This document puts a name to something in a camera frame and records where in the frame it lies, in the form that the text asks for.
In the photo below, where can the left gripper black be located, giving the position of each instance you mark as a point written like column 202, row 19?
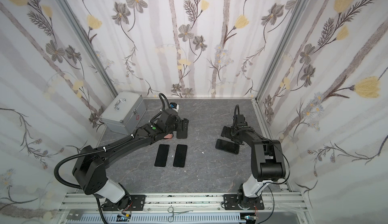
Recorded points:
column 179, row 125

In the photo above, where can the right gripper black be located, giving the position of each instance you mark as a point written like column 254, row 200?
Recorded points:
column 229, row 134

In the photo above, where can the pink phone case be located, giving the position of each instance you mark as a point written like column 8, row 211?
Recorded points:
column 169, row 136

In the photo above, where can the black phone case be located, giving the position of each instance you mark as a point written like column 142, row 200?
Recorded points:
column 182, row 129

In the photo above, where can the phone with black screen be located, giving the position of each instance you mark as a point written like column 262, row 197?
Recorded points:
column 162, row 155

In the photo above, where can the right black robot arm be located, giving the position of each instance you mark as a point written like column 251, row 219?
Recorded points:
column 267, row 159

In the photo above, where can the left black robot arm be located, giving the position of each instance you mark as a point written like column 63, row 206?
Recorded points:
column 90, row 168

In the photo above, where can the silver first aid case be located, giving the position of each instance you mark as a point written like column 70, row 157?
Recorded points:
column 124, row 113

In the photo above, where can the metal scissors forceps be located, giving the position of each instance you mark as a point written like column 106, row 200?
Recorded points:
column 175, row 213

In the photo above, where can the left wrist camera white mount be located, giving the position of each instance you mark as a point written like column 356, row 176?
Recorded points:
column 174, row 106

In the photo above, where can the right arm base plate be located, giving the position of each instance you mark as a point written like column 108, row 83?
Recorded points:
column 236, row 202

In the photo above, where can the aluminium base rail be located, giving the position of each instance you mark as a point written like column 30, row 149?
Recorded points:
column 280, row 208

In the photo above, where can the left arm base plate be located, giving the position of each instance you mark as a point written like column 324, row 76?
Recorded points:
column 136, row 202

